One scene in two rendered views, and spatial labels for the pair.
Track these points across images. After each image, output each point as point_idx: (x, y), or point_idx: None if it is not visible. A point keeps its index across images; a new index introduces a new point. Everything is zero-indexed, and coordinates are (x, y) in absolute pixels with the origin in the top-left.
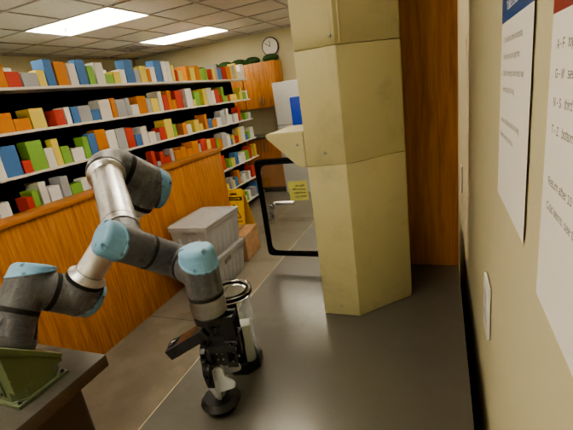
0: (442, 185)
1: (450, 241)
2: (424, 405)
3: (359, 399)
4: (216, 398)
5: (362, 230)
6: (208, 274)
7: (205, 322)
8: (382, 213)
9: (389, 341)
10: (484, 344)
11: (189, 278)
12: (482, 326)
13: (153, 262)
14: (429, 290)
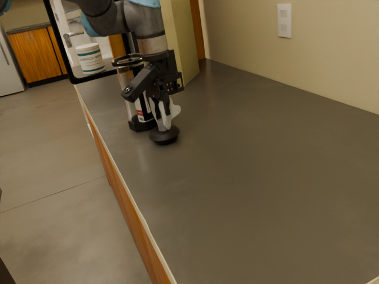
0: (189, 0)
1: (199, 40)
2: (268, 92)
3: (238, 103)
4: (164, 130)
5: (177, 18)
6: (160, 8)
7: (162, 54)
8: (182, 7)
9: (217, 86)
10: (274, 56)
11: (150, 12)
12: (265, 53)
13: (110, 5)
14: (206, 67)
